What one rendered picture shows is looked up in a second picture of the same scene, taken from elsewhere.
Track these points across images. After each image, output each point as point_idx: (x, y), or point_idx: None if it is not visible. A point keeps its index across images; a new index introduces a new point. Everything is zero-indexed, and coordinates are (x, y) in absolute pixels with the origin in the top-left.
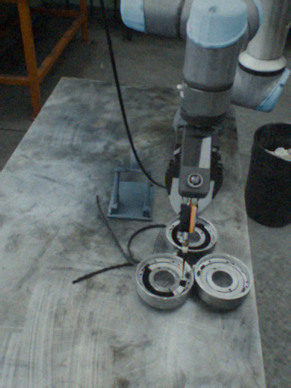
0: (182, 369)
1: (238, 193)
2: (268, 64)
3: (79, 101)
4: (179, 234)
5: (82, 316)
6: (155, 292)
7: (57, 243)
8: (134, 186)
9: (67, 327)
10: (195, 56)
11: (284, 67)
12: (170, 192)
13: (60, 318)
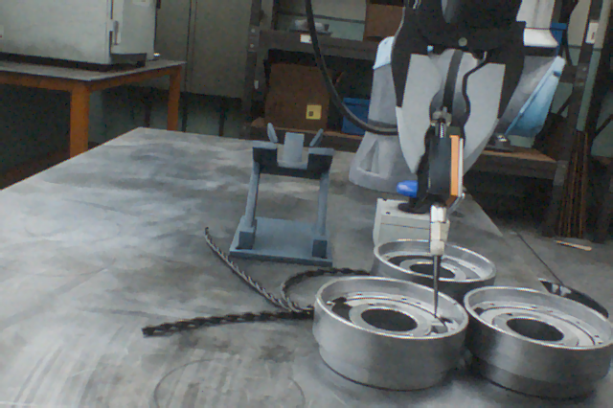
0: None
1: (505, 250)
2: (530, 34)
3: (169, 147)
4: (404, 266)
5: (166, 390)
6: None
7: (107, 278)
8: (285, 223)
9: (122, 407)
10: None
11: (556, 48)
12: (402, 95)
13: (101, 390)
